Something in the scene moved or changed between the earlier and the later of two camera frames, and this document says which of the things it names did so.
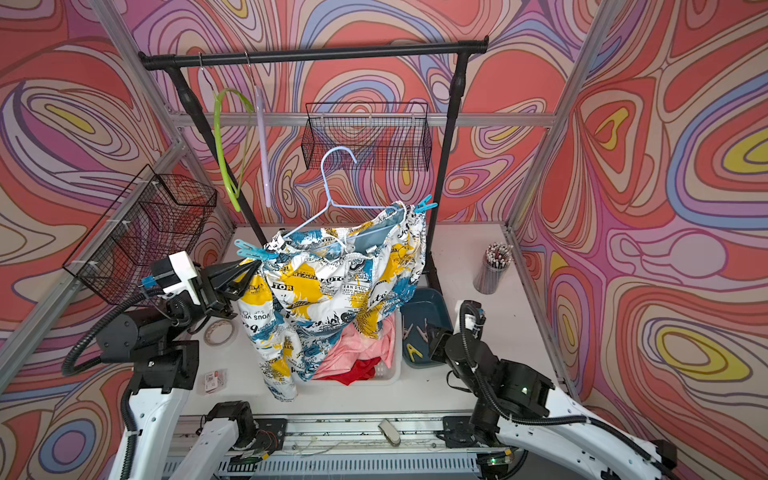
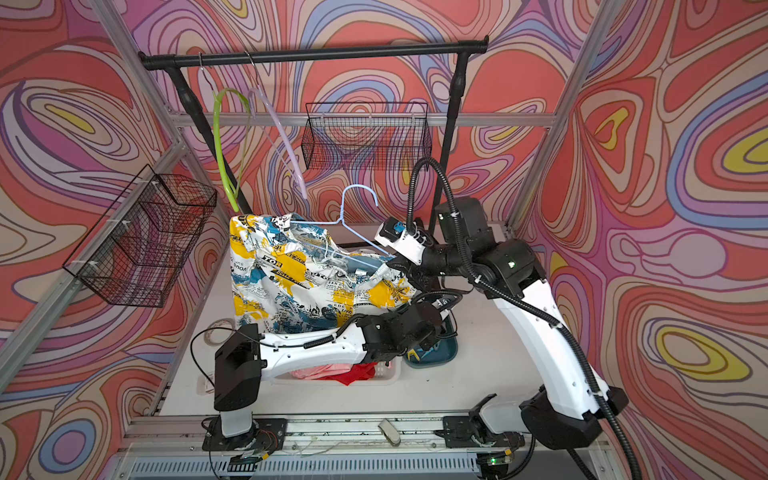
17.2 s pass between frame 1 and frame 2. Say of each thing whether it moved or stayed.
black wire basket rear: stayed
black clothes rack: stayed
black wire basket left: stayed
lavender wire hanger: moved
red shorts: stayed
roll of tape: stayed
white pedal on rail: stayed
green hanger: stayed
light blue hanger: moved
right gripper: moved
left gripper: moved
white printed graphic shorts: moved
